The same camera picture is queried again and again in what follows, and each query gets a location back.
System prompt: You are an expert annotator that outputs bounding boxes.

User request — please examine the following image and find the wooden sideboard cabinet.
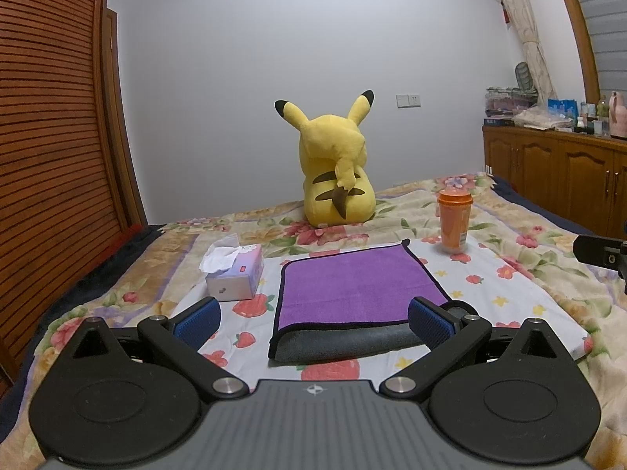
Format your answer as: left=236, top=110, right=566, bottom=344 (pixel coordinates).
left=482, top=126, right=626, bottom=239

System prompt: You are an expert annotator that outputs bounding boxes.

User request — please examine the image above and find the blue white package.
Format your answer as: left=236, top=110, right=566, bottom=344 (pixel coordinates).
left=547, top=99, right=578, bottom=122

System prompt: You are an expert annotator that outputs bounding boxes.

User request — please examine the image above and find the white wall switch plate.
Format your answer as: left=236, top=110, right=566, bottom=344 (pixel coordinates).
left=395, top=94, right=421, bottom=108

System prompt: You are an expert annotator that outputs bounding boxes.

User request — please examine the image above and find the purple and grey microfibre towel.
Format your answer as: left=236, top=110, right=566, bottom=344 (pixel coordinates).
left=268, top=240, right=455, bottom=365

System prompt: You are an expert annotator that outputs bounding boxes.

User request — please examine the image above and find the white tissue box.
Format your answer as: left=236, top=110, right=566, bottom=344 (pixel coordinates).
left=199, top=233, right=264, bottom=302

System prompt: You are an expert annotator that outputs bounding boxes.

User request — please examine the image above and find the cream window curtain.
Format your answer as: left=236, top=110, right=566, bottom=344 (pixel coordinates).
left=502, top=0, right=557, bottom=103

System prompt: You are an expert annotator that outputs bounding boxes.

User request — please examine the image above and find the pink thermos jug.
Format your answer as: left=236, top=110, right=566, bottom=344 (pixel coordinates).
left=609, top=91, right=627, bottom=139

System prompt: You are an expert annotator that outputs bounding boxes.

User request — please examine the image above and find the stack of folded clothes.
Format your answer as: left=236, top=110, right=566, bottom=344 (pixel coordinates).
left=485, top=87, right=538, bottom=118

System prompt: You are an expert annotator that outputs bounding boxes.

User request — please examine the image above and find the white strawberry print cloth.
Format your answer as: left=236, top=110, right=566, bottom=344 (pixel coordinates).
left=174, top=239, right=592, bottom=387

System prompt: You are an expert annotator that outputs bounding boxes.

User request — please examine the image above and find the floral bed blanket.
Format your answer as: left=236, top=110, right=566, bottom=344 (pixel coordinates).
left=1, top=173, right=626, bottom=469

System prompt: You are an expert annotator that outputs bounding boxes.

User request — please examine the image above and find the yellow Pikachu plush toy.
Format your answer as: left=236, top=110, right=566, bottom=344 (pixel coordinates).
left=274, top=90, right=376, bottom=228

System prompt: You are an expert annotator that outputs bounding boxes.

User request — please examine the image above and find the wooden louvred wardrobe door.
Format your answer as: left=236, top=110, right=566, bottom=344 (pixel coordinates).
left=1, top=0, right=145, bottom=390

